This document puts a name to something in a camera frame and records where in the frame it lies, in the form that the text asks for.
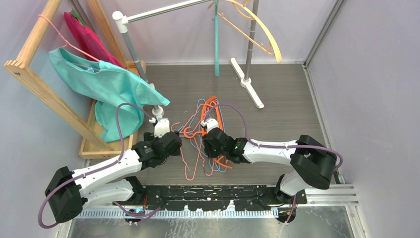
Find orange plastic hanger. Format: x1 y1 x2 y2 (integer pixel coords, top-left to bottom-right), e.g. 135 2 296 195
201 96 234 170
179 104 232 173

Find beige plastic hanger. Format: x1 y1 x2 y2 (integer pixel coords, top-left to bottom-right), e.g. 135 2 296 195
207 0 283 63

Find teal plastic hanger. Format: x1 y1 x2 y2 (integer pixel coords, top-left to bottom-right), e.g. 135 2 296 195
213 0 220 76

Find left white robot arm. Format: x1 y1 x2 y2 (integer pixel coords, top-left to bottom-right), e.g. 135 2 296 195
45 131 182 224

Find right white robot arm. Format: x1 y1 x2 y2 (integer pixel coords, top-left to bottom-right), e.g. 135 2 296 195
203 128 337 204

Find metal clothes rack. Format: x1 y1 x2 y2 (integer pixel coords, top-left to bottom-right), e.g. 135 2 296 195
112 0 281 109

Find wooden tray base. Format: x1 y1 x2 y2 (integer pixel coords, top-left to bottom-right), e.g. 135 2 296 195
79 60 147 160

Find teal shirt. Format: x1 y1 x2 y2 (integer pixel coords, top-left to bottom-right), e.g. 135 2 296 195
49 48 170 143

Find magenta garment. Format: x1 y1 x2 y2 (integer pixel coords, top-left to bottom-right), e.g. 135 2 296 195
63 12 124 68

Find wooden clothes rack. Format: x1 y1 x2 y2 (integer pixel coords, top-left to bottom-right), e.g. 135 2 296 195
3 0 109 151

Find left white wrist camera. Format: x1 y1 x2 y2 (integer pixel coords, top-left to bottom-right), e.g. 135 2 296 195
154 118 171 138

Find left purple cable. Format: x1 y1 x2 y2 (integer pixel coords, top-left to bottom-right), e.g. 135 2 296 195
38 103 156 229

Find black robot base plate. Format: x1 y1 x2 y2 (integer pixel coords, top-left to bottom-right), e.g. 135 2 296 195
113 182 307 224

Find pink wire hanger on rack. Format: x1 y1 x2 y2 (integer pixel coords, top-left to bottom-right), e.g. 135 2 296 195
38 14 100 62

